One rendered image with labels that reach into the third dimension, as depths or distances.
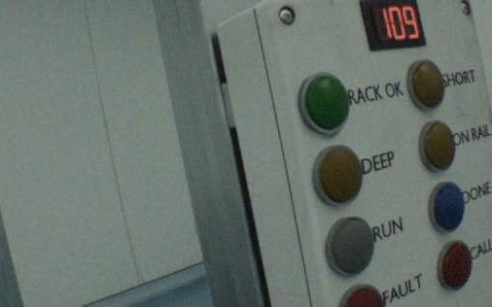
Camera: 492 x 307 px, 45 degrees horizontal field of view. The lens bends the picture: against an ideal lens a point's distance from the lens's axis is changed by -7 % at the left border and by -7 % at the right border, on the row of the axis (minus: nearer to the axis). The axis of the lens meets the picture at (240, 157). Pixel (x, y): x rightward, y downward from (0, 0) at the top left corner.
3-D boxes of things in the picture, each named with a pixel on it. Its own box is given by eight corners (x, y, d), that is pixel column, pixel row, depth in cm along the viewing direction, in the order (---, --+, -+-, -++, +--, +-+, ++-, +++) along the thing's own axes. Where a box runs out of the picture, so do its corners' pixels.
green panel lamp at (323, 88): (358, 124, 30) (347, 70, 30) (316, 134, 29) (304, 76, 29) (347, 126, 31) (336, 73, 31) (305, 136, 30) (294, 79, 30)
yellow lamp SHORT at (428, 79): (452, 104, 35) (442, 57, 35) (423, 110, 33) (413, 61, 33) (441, 105, 35) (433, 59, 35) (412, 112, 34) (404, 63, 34)
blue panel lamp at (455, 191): (471, 223, 35) (465, 178, 35) (443, 236, 34) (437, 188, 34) (461, 222, 36) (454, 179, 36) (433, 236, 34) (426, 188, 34)
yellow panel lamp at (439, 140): (462, 164, 35) (454, 118, 35) (435, 174, 33) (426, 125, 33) (452, 165, 36) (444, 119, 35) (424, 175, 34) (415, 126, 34)
